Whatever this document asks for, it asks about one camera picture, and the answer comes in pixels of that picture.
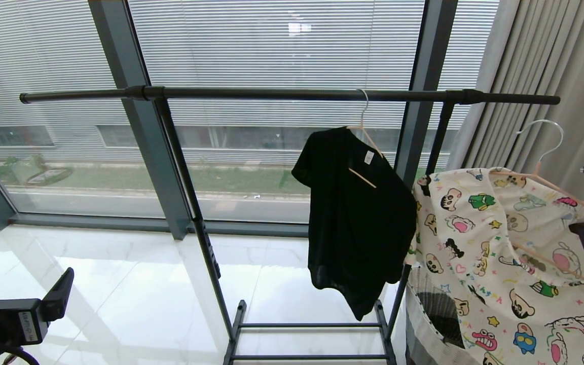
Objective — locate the pink clothes hanger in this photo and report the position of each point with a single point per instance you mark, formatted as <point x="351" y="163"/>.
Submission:
<point x="560" y="190"/>
<point x="363" y="178"/>

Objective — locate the cream printed garment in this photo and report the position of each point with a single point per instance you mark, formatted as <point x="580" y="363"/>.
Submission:
<point x="500" y="294"/>

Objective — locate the white laundry basket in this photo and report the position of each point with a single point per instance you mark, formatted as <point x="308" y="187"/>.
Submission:
<point x="434" y="314"/>

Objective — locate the black clothes rack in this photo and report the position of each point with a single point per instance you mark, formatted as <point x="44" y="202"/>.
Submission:
<point x="271" y="94"/>

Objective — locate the beige curtain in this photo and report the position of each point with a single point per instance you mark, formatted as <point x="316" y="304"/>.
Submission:
<point x="535" y="61"/>

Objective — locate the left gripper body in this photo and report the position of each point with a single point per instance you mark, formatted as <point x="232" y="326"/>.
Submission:
<point x="3" y="324"/>

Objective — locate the black garment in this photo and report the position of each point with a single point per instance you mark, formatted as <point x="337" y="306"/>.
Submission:
<point x="358" y="238"/>

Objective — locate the window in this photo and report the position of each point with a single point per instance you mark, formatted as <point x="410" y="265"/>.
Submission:
<point x="271" y="50"/>

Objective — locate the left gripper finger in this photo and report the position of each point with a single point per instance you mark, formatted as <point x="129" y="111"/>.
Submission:
<point x="59" y="296"/>

